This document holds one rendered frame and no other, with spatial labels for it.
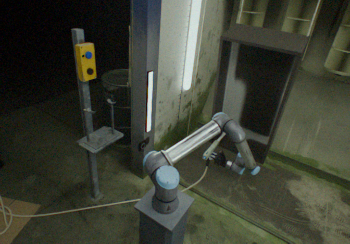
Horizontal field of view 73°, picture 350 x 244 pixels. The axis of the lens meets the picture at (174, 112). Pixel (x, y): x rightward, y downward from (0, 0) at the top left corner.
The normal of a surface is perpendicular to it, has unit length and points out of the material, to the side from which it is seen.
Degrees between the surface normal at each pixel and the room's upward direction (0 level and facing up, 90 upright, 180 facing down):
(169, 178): 5
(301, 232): 0
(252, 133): 102
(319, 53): 90
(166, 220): 0
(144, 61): 90
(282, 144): 57
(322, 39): 90
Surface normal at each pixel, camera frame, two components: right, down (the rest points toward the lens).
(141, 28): -0.54, 0.37
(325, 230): 0.08, -0.87
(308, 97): -0.40, -0.17
